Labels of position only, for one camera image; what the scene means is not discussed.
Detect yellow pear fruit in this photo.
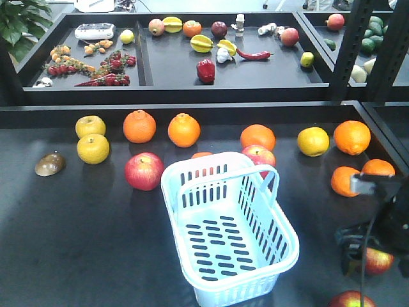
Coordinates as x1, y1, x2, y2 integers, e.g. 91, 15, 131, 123
77, 134, 110, 164
75, 115, 106, 139

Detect large orange far right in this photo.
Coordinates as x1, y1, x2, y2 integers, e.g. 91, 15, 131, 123
333, 120, 371, 155

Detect yellow orange fruit right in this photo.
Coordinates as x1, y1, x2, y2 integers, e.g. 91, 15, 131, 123
297, 127, 330, 157

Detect red apple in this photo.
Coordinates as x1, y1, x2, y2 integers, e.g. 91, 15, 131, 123
242, 145, 276, 167
124, 152, 164, 191
365, 248, 394, 276
327, 290, 376, 307

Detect orange behind middle apple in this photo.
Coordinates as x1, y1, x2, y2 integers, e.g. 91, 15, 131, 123
240, 124, 276, 151

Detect red bell pepper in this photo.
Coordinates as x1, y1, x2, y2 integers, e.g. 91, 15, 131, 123
196, 59, 215, 84

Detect small orange lower right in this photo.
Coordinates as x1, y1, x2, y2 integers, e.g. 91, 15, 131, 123
361, 159, 396, 176

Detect brown mushroom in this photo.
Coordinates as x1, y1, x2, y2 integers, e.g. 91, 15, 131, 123
35, 152, 66, 177

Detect small orange middle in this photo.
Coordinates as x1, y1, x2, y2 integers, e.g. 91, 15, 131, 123
191, 152, 212, 159

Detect red chili pepper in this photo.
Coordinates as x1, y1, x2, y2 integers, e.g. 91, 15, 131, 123
236, 49, 273, 61

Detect green potted plant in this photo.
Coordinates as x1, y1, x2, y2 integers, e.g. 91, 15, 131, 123
1, 0, 53, 63

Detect small orange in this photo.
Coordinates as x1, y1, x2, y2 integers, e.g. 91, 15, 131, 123
361, 159, 396, 176
191, 152, 212, 159
330, 166, 360, 198

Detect orange back left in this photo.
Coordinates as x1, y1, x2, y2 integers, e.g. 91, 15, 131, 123
123, 109, 157, 144

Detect yellow pear fruit rear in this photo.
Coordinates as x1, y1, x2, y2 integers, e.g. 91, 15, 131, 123
75, 115, 106, 139

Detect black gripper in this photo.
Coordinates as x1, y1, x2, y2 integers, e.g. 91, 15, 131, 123
335, 178, 408, 278

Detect light blue plastic basket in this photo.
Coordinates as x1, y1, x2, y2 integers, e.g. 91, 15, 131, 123
161, 152, 300, 306

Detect black produce display table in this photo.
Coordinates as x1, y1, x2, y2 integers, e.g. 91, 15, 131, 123
1, 102, 408, 306

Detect small orange lower left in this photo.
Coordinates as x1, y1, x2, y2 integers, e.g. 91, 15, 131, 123
330, 166, 360, 198

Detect white garlic bulb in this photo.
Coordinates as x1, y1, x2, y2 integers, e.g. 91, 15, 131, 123
216, 47, 233, 64

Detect yellow pear fruit front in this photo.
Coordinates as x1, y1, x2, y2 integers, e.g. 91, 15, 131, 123
77, 134, 110, 164

